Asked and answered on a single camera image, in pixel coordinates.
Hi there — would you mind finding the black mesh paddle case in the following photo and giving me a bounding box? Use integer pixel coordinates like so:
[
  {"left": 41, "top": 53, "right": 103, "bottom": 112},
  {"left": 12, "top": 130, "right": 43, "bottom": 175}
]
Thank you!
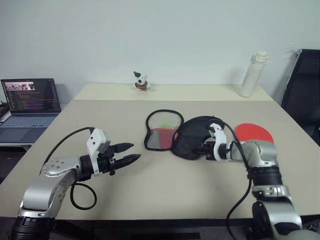
[{"left": 143, "top": 108, "right": 225, "bottom": 161}]

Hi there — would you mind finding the white water bottle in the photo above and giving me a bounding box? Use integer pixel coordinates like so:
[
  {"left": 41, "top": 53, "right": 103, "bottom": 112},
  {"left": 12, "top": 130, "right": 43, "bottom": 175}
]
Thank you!
[{"left": 238, "top": 51, "right": 270, "bottom": 98}]

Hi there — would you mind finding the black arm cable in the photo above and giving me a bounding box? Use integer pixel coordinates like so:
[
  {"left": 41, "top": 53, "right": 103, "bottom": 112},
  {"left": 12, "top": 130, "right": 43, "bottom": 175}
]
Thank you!
[
  {"left": 38, "top": 127, "right": 98, "bottom": 210},
  {"left": 216, "top": 121, "right": 253, "bottom": 240}
]

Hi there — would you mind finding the white plush dog toy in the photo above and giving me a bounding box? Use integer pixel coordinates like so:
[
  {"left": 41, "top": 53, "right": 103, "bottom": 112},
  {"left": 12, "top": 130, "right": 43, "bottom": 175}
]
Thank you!
[{"left": 131, "top": 70, "right": 152, "bottom": 93}]

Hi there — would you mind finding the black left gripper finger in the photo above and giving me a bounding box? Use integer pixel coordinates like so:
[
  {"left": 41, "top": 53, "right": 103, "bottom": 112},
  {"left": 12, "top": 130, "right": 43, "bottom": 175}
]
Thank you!
[
  {"left": 115, "top": 153, "right": 142, "bottom": 170},
  {"left": 113, "top": 142, "right": 135, "bottom": 154}
]

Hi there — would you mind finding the black table frame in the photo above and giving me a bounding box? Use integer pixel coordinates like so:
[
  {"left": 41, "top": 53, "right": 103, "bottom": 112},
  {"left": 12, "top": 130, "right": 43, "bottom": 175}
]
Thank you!
[{"left": 48, "top": 217, "right": 254, "bottom": 240}]

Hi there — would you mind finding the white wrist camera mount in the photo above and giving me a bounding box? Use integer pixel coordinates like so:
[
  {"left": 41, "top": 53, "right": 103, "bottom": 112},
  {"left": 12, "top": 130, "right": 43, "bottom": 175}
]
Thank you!
[
  {"left": 208, "top": 122, "right": 229, "bottom": 162},
  {"left": 86, "top": 128, "right": 112, "bottom": 176}
]

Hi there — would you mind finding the black office chair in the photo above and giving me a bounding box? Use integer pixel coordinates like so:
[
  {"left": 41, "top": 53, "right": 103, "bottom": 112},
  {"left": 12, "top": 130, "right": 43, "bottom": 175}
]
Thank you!
[{"left": 280, "top": 48, "right": 320, "bottom": 147}]

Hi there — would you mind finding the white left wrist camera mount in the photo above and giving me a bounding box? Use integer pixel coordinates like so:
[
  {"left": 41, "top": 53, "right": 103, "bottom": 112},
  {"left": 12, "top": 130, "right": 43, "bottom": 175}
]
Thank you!
[{"left": 86, "top": 128, "right": 112, "bottom": 176}]

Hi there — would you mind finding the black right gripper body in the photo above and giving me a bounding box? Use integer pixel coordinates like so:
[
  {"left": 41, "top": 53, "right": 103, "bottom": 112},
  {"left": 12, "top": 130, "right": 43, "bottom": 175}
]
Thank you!
[{"left": 202, "top": 140, "right": 217, "bottom": 162}]

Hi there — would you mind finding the red table tennis paddle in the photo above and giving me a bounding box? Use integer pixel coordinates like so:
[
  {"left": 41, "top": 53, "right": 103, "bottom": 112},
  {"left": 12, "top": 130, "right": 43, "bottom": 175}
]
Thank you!
[{"left": 234, "top": 122, "right": 275, "bottom": 145}]

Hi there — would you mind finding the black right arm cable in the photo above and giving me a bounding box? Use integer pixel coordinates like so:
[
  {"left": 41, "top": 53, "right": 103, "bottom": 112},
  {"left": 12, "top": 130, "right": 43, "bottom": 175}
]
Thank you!
[{"left": 216, "top": 121, "right": 253, "bottom": 240}]

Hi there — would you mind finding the grey open laptop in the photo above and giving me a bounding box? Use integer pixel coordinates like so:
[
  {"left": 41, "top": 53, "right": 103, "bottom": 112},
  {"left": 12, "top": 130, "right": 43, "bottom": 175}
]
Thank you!
[{"left": 0, "top": 78, "right": 62, "bottom": 144}]

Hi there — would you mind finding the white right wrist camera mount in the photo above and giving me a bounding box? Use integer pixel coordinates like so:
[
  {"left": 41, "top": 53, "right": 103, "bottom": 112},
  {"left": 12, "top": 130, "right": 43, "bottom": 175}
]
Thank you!
[{"left": 208, "top": 122, "right": 229, "bottom": 162}]

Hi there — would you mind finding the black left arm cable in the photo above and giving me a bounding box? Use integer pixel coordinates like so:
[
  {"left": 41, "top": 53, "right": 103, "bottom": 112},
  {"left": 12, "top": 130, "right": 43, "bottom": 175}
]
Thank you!
[{"left": 38, "top": 127, "right": 98, "bottom": 210}]

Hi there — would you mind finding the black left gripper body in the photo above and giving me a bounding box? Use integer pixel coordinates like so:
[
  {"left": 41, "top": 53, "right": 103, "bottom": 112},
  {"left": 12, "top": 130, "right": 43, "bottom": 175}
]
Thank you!
[{"left": 96, "top": 144, "right": 119, "bottom": 177}]

